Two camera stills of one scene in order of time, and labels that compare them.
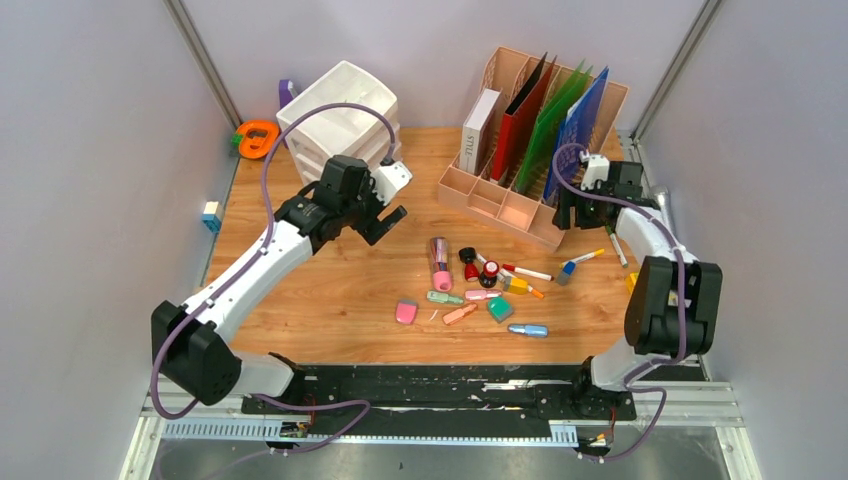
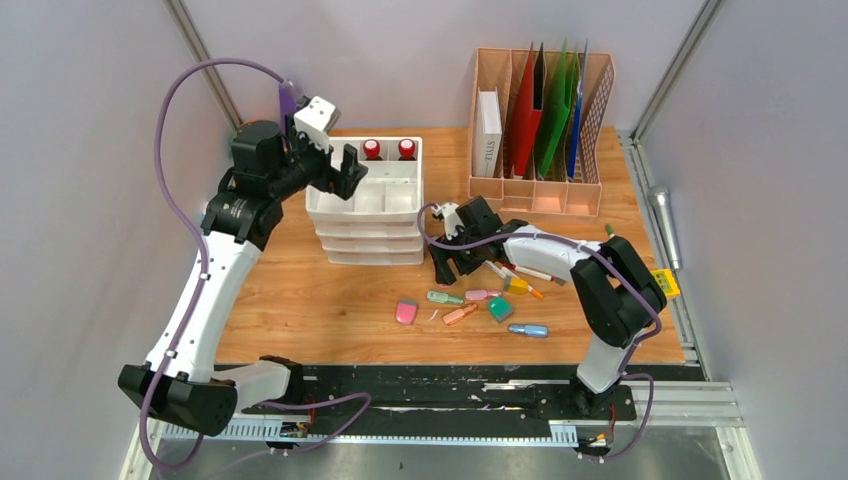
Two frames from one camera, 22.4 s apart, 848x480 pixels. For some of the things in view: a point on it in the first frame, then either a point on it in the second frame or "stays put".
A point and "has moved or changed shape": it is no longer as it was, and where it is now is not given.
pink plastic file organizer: x=525 y=113 has moved or changed shape
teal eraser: x=499 y=308 stays put
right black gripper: x=562 y=216 -> x=444 y=274
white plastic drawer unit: x=341 y=132 -> x=382 y=224
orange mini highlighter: x=452 y=316 stays put
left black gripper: x=364 y=225 -> x=341 y=183
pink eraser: x=406 y=311 stays put
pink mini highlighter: x=479 y=294 stays put
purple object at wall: x=284 y=93 stays put
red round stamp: x=488 y=277 -> x=406 y=147
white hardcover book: x=476 y=127 has moved or changed shape
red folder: x=515 y=130 has moved or changed shape
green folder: x=534 y=171 has moved or changed shape
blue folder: x=581 y=123 has moved or changed shape
